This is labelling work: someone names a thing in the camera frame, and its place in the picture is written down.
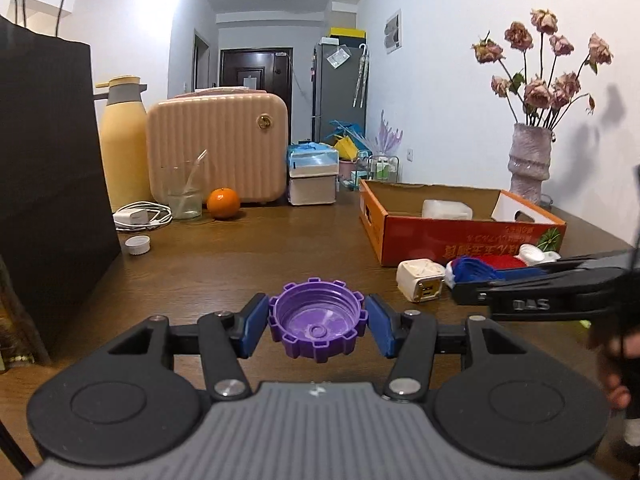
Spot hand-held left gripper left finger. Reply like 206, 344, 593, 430
102, 292, 271, 402

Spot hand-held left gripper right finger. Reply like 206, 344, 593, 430
365, 294, 533, 403

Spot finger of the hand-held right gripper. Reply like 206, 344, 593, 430
492, 254, 632, 282
451, 279, 496, 307

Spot blue ridged cap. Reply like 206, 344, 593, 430
445, 256, 546, 291

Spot red round lid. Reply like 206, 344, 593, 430
480, 253, 528, 271

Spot purple notched bottle cap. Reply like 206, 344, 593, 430
268, 277, 370, 364

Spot orange cardboard box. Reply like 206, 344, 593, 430
359, 179, 567, 267

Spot person's right hand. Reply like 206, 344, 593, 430
587, 321, 640, 453

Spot white cube charger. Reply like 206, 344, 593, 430
396, 258, 446, 303

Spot white plastic container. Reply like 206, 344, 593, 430
422, 199, 473, 221

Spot pink textured vase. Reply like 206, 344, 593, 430
507, 122, 555, 206

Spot orange fruit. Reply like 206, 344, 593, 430
206, 187, 242, 220

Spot clear glass cup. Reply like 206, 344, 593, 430
161, 161, 203, 220

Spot white power adapter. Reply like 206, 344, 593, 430
113, 208, 149, 227

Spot clear glass straw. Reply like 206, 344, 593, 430
182, 149, 209, 196

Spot dried pink roses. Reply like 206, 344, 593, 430
471, 8, 615, 131

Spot purple feather decoration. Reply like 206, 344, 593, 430
375, 110, 404, 157

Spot pink ribbed suitcase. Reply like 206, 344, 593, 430
146, 91, 291, 206

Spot yellow thermos jug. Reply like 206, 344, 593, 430
95, 76, 153, 213

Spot grey refrigerator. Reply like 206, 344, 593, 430
312, 42, 369, 144

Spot white folded umbrella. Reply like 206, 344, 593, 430
361, 44, 371, 108
352, 44, 363, 108

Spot dark brown entrance door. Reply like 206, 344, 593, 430
220, 48, 293, 144

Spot black paper bag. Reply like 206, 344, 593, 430
0, 0, 123, 367

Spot dark side doorway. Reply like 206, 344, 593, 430
193, 32, 211, 93

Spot white charging cable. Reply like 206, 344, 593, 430
115, 201, 174, 234

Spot wire rack with bottles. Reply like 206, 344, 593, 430
366, 155, 400, 184

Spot white wall panel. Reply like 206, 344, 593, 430
384, 8, 404, 55

